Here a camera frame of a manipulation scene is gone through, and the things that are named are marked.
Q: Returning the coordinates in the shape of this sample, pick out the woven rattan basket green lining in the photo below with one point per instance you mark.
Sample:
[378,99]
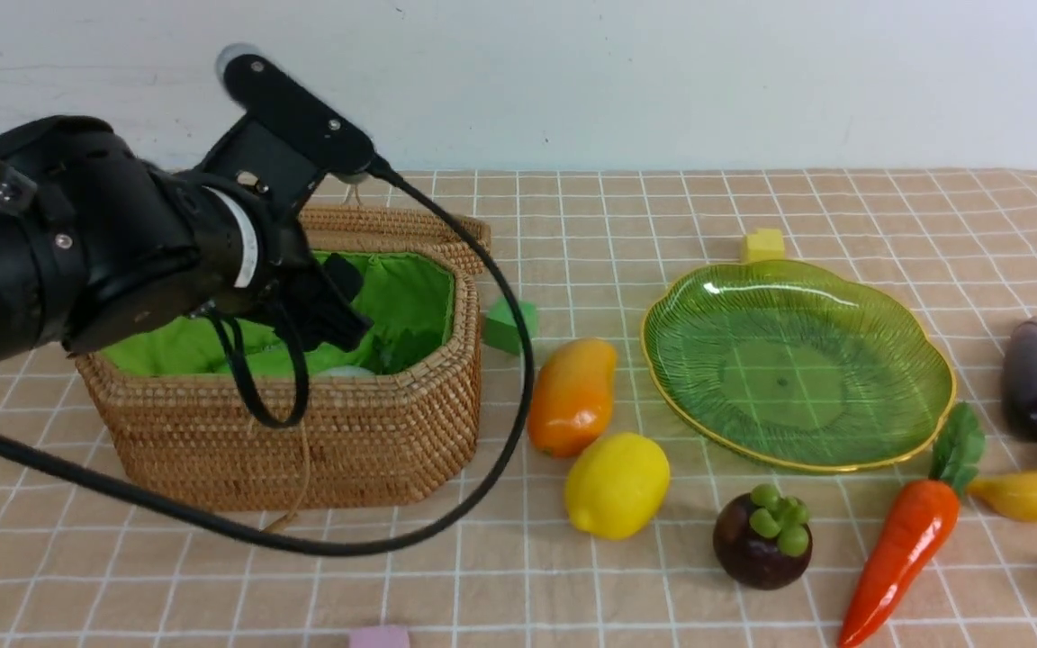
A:
[180,428]

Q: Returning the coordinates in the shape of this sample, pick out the green foam cube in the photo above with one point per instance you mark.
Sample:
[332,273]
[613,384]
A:
[500,330]

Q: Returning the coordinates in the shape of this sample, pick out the green glass leaf plate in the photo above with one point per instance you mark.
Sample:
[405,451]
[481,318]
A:
[790,365]

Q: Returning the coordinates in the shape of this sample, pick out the dark purple eggplant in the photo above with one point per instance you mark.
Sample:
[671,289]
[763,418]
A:
[1018,381]

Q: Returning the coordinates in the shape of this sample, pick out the yellow lemon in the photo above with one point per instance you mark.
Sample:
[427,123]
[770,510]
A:
[617,485]

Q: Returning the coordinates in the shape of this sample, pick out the orange carrot green leaves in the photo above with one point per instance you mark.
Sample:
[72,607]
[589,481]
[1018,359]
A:
[921,519]

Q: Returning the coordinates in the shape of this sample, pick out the yellow foam cube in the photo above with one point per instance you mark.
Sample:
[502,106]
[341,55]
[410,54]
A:
[763,245]

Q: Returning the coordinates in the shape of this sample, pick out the white radish green leaves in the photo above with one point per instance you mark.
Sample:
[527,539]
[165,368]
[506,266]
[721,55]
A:
[380,353]

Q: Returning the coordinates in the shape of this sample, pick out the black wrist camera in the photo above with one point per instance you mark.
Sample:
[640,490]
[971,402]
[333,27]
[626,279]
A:
[294,114]

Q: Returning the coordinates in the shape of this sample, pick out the woven rattan basket lid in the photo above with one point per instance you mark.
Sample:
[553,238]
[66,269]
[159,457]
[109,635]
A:
[392,229]

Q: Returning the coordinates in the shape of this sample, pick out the orange yellow mango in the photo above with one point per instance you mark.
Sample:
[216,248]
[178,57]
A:
[574,396]

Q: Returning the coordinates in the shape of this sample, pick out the dark purple mangosteen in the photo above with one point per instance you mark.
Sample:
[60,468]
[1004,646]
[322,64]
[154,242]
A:
[763,539]

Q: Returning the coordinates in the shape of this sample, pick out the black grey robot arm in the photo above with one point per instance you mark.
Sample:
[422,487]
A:
[98,245]

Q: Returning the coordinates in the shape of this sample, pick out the green bitter gourd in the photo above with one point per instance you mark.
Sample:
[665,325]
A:
[276,361]

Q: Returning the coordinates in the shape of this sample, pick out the pink foam block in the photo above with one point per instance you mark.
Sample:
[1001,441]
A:
[379,636]

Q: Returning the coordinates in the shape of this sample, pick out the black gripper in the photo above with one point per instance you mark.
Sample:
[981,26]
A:
[262,186]

